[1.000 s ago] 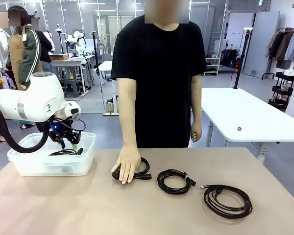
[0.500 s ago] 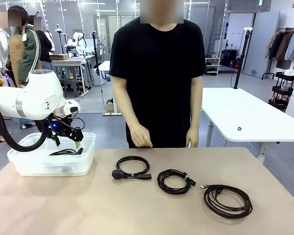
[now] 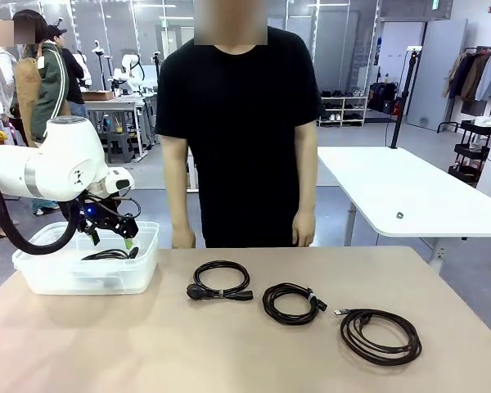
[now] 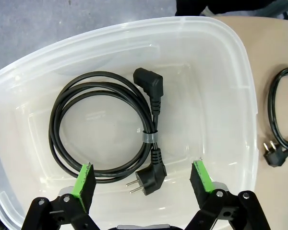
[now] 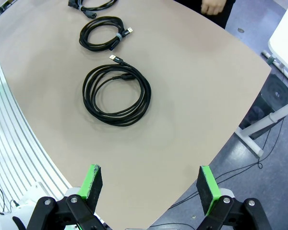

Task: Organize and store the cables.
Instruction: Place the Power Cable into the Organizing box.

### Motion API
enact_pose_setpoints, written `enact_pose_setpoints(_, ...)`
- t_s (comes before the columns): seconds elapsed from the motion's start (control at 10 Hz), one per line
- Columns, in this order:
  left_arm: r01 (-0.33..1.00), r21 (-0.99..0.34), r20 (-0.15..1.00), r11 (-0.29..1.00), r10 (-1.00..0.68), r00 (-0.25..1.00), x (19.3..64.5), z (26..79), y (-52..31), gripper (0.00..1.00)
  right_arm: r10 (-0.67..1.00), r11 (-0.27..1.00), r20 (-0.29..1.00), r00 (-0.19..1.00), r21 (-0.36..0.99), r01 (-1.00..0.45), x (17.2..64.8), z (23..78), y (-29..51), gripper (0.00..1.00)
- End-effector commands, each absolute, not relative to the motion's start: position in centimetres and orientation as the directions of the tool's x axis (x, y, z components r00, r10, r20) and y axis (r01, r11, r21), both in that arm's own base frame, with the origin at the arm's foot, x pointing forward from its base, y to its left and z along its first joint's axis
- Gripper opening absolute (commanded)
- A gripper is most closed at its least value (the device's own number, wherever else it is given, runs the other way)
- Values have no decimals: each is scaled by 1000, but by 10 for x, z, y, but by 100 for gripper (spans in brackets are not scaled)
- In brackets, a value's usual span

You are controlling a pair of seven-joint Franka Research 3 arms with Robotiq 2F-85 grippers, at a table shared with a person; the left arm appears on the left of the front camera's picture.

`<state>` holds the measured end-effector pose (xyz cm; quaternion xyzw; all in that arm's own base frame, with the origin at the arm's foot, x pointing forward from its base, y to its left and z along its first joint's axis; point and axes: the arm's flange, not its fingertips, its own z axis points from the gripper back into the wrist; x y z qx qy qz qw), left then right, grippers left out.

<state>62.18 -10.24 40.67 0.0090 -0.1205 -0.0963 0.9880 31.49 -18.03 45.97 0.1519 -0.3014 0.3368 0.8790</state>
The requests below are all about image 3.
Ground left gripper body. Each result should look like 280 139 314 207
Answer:
70 194 126 233

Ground black angled-plug power cable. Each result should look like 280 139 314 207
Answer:
80 246 141 263

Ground black IEC power cable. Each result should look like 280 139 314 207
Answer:
186 260 255 303

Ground black braided USB extension cable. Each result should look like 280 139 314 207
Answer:
262 281 328 328

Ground black USB cable blue plug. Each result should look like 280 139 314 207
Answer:
333 307 423 367

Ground person's left forearm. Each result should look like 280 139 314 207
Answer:
294 163 319 216

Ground person's right forearm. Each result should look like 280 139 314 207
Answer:
165 171 194 233

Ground person's right hand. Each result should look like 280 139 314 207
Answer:
170 227 196 250

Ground person's left hand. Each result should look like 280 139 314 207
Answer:
291 209 317 248

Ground translucent plastic storage bin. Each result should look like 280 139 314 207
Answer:
11 220 161 296

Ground grey step stool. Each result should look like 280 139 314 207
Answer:
105 131 133 164

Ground grey workbench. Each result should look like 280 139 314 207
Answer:
83 96 156 163

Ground cardboard box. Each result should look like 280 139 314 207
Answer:
81 89 115 102

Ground person in brown apron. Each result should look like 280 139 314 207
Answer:
10 8 71 216

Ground person in black cap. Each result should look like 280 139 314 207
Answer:
47 24 89 120

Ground person in black t-shirt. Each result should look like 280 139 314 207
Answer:
154 0 327 250

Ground person in white top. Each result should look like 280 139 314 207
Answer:
0 20 20 111

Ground white shoe rack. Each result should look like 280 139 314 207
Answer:
317 94 369 128

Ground white table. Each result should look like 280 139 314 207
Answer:
317 146 491 274

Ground black suitcases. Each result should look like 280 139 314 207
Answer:
370 81 402 115

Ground black utility cart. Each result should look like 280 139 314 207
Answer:
448 118 491 187

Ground clothes rack with coats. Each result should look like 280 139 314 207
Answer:
435 46 491 134

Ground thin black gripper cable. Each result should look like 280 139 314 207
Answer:
81 195 142 220

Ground black corrugated cable hose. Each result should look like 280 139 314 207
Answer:
0 171 81 255

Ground black camera pole stand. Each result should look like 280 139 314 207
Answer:
389 46 422 149

